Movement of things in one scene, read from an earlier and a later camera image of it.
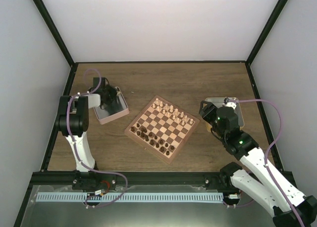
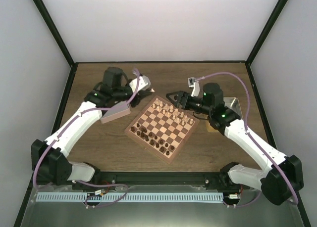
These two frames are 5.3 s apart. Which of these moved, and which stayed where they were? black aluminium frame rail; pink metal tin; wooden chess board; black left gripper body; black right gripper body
Moved: black left gripper body; black right gripper body
Stayed: wooden chess board; pink metal tin; black aluminium frame rail
